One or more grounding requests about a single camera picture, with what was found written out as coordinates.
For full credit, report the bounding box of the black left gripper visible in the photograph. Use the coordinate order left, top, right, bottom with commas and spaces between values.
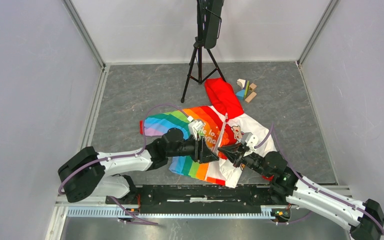
167, 132, 219, 164

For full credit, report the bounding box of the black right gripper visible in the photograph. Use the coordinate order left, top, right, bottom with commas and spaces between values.
217, 142, 271, 179

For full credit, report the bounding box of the rainbow hooded zip jacket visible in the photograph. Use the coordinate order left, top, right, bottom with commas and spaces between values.
139, 78, 276, 188

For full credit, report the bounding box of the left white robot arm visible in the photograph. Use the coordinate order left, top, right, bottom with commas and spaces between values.
57, 128, 219, 204

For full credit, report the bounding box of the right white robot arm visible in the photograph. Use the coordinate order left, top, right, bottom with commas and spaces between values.
218, 143, 384, 240

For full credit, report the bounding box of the blue triangular toy block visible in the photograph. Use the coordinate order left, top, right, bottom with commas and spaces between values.
235, 89, 246, 100

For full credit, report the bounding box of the long wooden block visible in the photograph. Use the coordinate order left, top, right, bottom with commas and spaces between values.
244, 92, 257, 103

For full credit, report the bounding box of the small wooden cube block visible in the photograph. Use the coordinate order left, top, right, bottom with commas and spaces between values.
248, 83, 257, 92

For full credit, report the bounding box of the white arch toy block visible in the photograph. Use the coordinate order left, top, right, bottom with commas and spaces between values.
236, 78, 248, 89

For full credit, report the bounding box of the green flat toy block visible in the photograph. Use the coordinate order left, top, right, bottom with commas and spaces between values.
243, 80, 250, 99

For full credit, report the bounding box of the black panel on tripod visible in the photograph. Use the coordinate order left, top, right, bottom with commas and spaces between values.
197, 0, 224, 49

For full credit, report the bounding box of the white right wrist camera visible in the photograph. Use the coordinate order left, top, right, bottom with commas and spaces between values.
240, 132, 259, 150

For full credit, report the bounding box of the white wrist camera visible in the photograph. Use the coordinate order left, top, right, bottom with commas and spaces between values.
187, 115, 205, 140
240, 132, 259, 150

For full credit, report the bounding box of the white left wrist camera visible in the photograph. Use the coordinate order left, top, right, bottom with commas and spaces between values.
187, 115, 205, 140

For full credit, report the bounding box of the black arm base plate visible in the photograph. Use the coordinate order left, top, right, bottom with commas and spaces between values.
118, 184, 287, 214

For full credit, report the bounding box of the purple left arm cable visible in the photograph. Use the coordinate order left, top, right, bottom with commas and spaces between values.
57, 103, 193, 196

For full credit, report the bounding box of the black camera tripod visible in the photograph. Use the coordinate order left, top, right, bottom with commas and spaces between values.
180, 36, 227, 104

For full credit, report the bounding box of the slotted cable duct rail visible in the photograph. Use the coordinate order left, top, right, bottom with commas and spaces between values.
66, 206, 274, 220

